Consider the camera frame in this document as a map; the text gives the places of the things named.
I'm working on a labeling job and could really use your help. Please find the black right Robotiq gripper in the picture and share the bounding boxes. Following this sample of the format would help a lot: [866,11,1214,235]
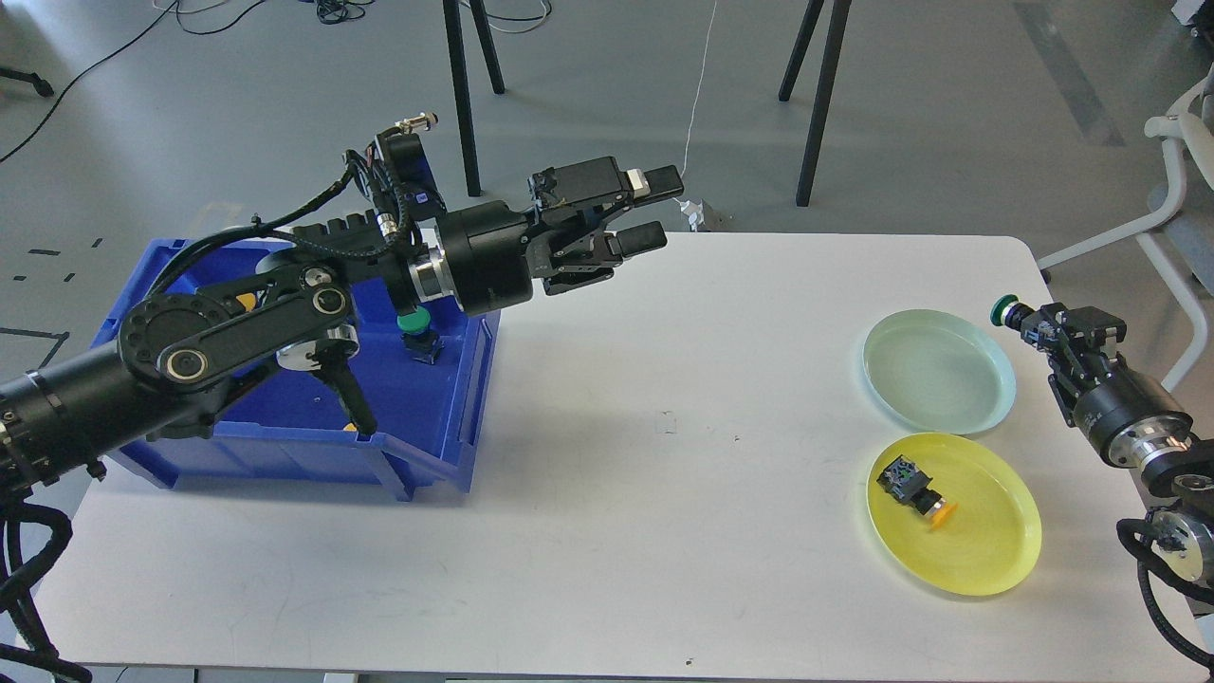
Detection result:
[1038,304,1195,466]

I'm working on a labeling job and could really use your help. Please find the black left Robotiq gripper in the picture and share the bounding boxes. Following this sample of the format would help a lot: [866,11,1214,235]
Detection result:
[436,156,685,317]

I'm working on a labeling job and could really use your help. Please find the yellow push button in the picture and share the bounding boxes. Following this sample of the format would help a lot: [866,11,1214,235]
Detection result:
[237,294,259,312]
[875,455,959,530]

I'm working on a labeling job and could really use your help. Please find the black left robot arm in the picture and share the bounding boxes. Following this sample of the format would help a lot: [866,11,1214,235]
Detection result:
[2,113,683,682]

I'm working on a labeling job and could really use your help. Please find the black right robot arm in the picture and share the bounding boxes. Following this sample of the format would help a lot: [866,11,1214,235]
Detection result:
[1019,303,1212,670]

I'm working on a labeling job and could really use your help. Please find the pale green plate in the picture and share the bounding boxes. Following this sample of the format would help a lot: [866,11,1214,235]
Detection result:
[861,308,1019,436]

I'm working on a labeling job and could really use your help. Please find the yellow plate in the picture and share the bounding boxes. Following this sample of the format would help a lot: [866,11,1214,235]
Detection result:
[860,433,1043,598]

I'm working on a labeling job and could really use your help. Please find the black tripod left legs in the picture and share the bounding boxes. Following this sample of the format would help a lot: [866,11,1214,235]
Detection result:
[442,0,506,197]

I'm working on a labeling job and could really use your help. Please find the black tripod legs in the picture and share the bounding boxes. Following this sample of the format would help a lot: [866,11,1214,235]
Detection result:
[778,1,853,207]
[442,0,506,197]

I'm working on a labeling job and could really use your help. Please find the black tripod right legs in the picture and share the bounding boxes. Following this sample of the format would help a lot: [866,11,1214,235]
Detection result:
[778,1,853,207]

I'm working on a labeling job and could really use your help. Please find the blue plastic storage bin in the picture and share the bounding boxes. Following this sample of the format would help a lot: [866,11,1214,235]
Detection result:
[92,239,499,501]

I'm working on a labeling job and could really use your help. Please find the white cable with plug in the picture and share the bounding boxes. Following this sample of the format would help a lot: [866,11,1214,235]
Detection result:
[675,0,736,230]

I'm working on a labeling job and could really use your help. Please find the black floor cables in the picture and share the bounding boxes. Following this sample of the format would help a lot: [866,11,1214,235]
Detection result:
[0,0,556,163]

